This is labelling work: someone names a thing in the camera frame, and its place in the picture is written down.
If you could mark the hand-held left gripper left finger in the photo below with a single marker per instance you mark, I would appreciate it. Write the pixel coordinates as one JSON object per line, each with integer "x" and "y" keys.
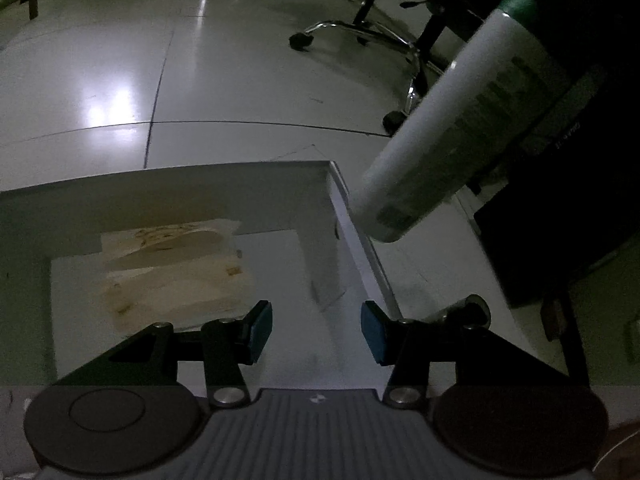
{"x": 260, "y": 334}

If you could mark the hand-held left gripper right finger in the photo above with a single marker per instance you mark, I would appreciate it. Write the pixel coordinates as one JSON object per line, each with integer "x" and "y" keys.
{"x": 372, "y": 332}

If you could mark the white bottle with green cap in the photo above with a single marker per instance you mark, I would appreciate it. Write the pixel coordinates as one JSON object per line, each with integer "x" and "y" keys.
{"x": 450, "y": 125}

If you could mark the white cardboard box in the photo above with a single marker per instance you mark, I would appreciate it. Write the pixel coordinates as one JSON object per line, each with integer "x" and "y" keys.
{"x": 280, "y": 195}

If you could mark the beige paper packet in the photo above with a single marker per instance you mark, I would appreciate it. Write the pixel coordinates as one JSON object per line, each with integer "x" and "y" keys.
{"x": 190, "y": 290}

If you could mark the black box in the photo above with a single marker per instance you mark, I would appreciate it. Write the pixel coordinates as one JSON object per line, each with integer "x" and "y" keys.
{"x": 560, "y": 250}

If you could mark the beige printed paper card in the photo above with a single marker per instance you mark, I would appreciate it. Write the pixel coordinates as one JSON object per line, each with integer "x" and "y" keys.
{"x": 165, "y": 242}

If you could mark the black office chair chrome base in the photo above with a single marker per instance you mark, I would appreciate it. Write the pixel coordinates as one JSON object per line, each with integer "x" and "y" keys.
{"x": 400, "y": 40}

